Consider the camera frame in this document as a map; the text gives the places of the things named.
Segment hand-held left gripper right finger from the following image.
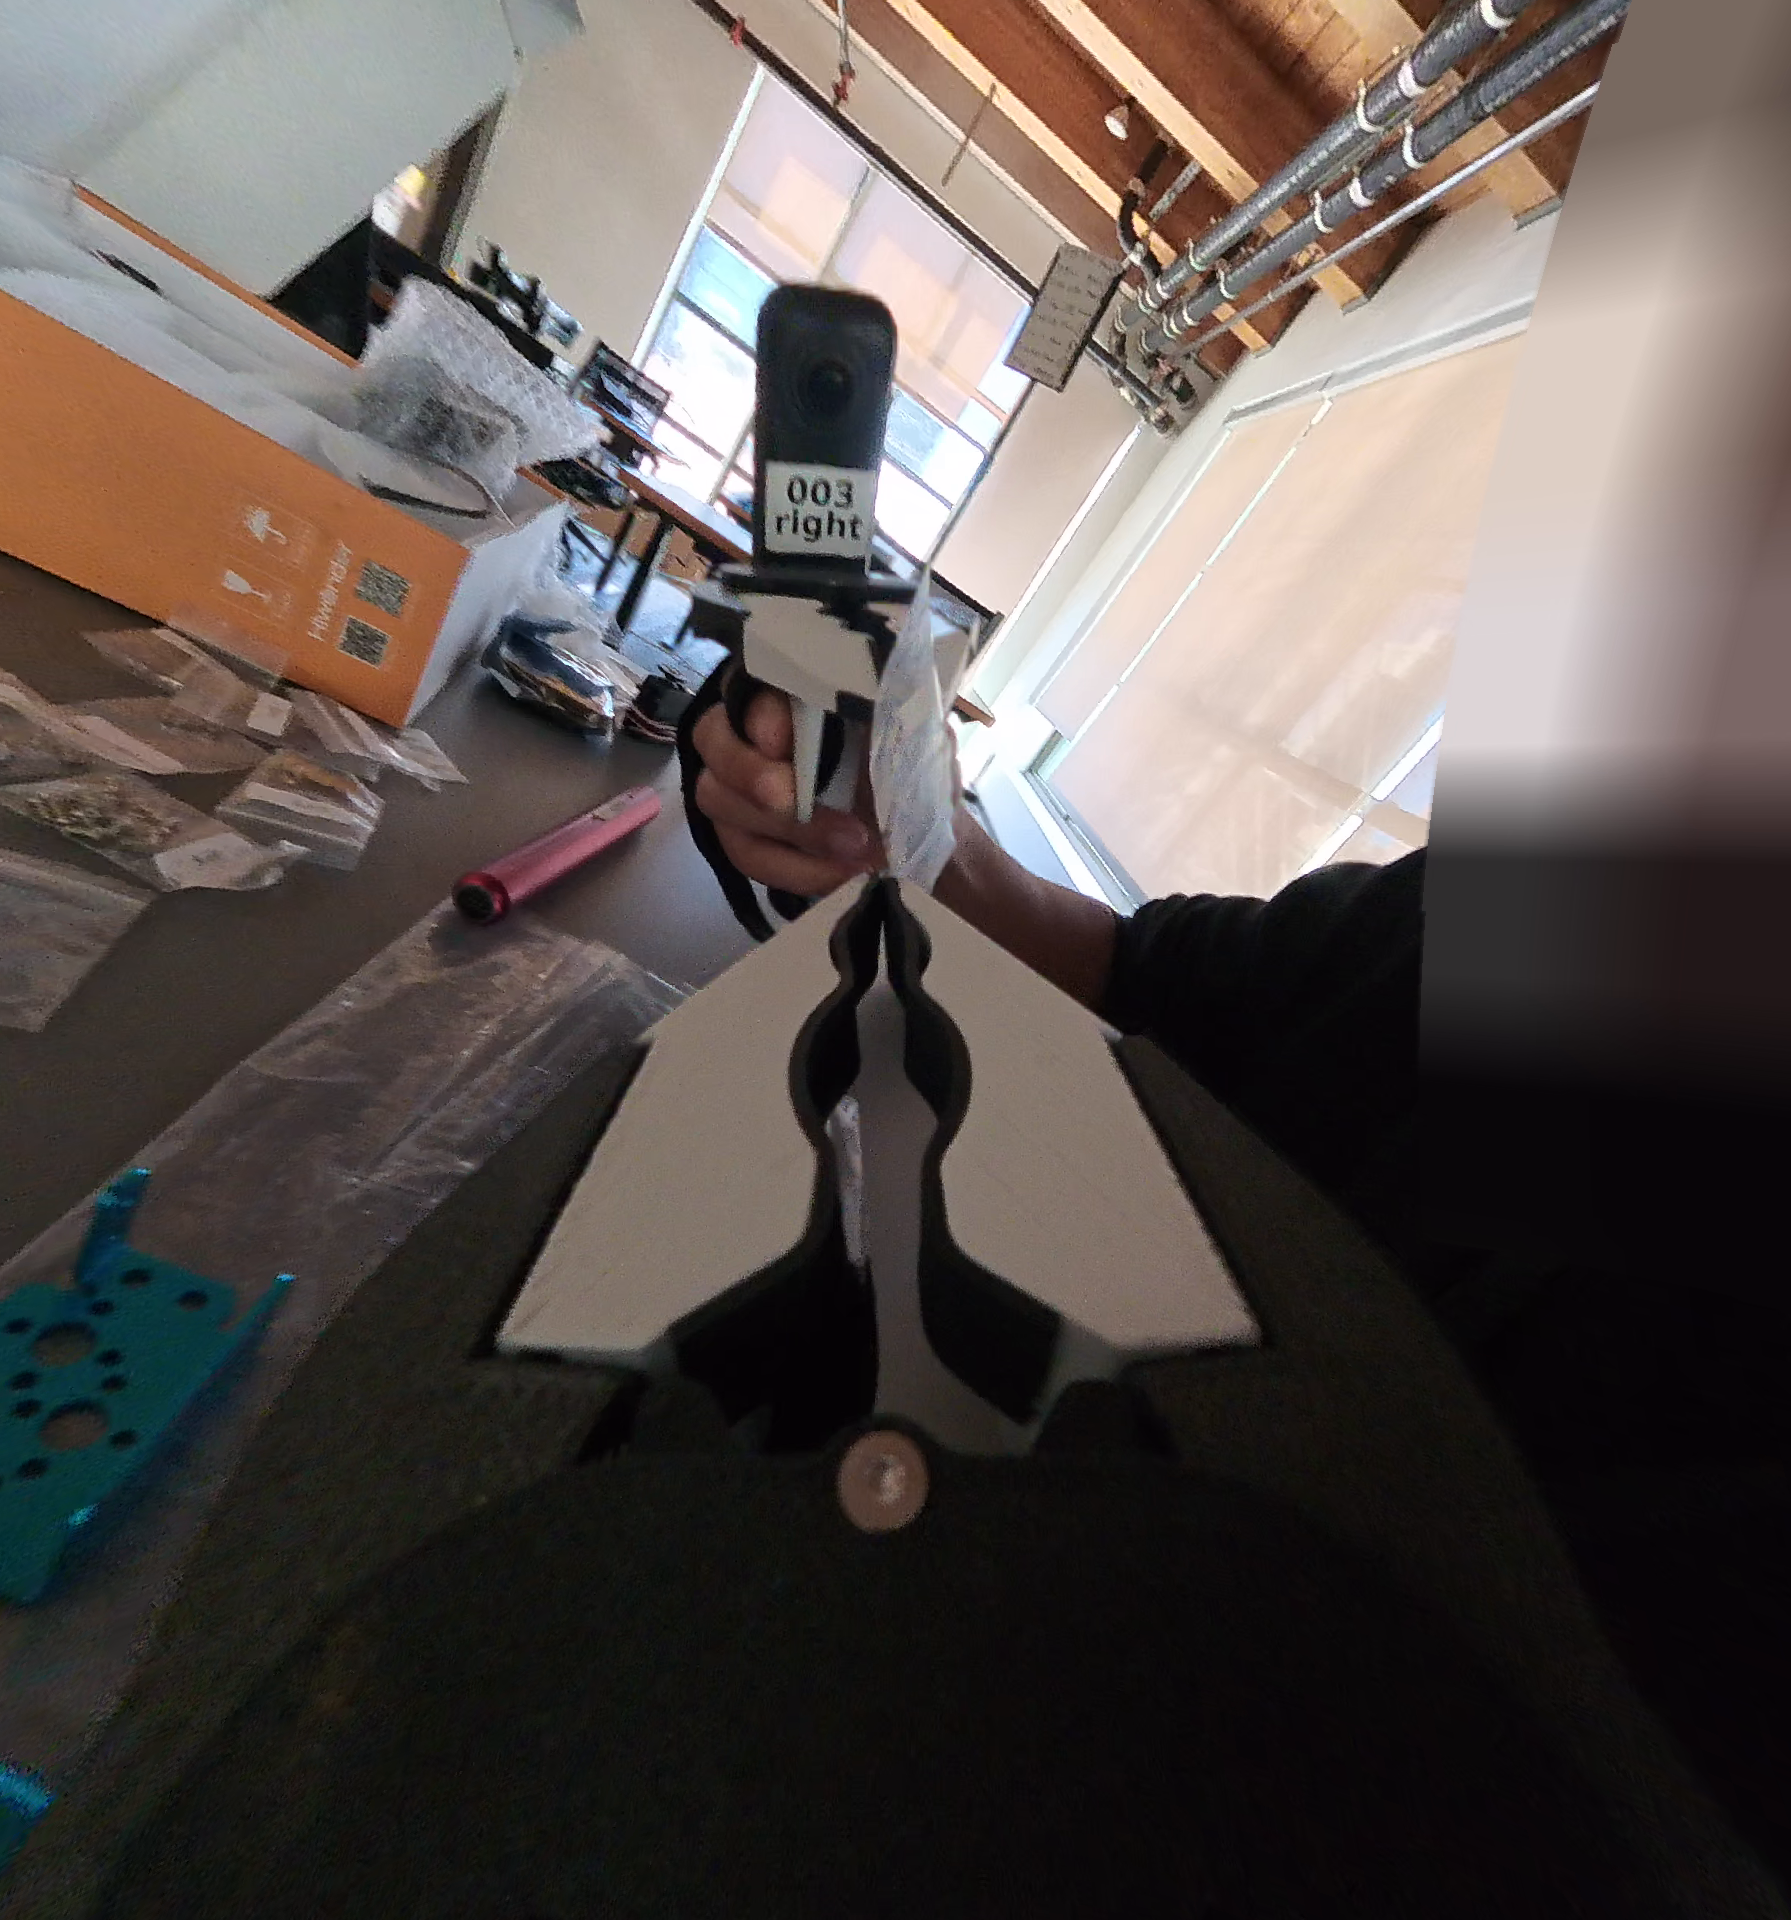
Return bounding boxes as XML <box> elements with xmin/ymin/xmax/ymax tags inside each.
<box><xmin>891</xmin><ymin>882</ymin><xmax>1266</xmax><ymax>1427</ymax></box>

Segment person's right forearm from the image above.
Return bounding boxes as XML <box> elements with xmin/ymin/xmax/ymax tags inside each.
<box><xmin>929</xmin><ymin>720</ymin><xmax>1436</xmax><ymax>1120</ymax></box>

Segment wooden background table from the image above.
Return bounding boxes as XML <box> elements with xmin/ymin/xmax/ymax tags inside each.
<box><xmin>532</xmin><ymin>448</ymin><xmax>1001</xmax><ymax>723</ymax></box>

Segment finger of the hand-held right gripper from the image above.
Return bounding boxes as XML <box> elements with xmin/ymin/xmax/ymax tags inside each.
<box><xmin>872</xmin><ymin>597</ymin><xmax>973</xmax><ymax>720</ymax></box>
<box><xmin>741</xmin><ymin>597</ymin><xmax>854</xmax><ymax>819</ymax></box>

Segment bag of coloured parts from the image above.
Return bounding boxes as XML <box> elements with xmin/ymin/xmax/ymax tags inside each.
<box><xmin>478</xmin><ymin>610</ymin><xmax>685</xmax><ymax>743</ymax></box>

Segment large clear plastic bag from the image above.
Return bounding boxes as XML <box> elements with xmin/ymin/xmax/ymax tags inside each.
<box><xmin>0</xmin><ymin>910</ymin><xmax>685</xmax><ymax>1806</ymax></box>

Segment person's right hand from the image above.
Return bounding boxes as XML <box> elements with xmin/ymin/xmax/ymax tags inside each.
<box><xmin>699</xmin><ymin>702</ymin><xmax>891</xmax><ymax>897</ymax></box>

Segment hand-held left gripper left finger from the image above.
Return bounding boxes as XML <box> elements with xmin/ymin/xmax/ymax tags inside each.
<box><xmin>493</xmin><ymin>882</ymin><xmax>872</xmax><ymax>1457</ymax></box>

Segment hanging white sign board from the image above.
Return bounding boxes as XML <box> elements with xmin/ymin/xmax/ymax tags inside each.
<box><xmin>1001</xmin><ymin>243</ymin><xmax>1123</xmax><ymax>393</ymax></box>

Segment pile of small screw bags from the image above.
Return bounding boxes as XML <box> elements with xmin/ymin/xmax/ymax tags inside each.
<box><xmin>0</xmin><ymin>559</ymin><xmax>467</xmax><ymax>1036</ymax></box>

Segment pink metal cylinder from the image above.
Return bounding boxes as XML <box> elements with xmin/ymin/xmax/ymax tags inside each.
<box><xmin>450</xmin><ymin>792</ymin><xmax>662</xmax><ymax>925</ymax></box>

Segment beige roller blind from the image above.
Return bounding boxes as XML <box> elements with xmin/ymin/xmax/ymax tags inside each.
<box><xmin>716</xmin><ymin>75</ymin><xmax>1038</xmax><ymax>438</ymax></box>
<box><xmin>1036</xmin><ymin>338</ymin><xmax>1526</xmax><ymax>901</ymax></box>

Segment orange cardboard box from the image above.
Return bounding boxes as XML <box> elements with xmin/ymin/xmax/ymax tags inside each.
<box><xmin>0</xmin><ymin>0</ymin><xmax>584</xmax><ymax>728</ymax></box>

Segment black office chair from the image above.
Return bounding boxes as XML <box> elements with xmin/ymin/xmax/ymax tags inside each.
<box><xmin>582</xmin><ymin>345</ymin><xmax>671</xmax><ymax>448</ymax></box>

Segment dark desk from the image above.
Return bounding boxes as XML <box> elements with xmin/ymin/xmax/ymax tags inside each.
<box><xmin>0</xmin><ymin>525</ymin><xmax>1015</xmax><ymax>1920</ymax></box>

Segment white foam box insert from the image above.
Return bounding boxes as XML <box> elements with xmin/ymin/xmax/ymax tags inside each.
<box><xmin>0</xmin><ymin>133</ymin><xmax>371</xmax><ymax>448</ymax></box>

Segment grey ceiling pipes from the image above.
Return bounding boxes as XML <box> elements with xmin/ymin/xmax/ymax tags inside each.
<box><xmin>1115</xmin><ymin>0</ymin><xmax>1634</xmax><ymax>438</ymax></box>

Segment bubble wrap bundle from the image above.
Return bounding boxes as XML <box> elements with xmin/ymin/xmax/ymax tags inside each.
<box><xmin>357</xmin><ymin>279</ymin><xmax>600</xmax><ymax>495</ymax></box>

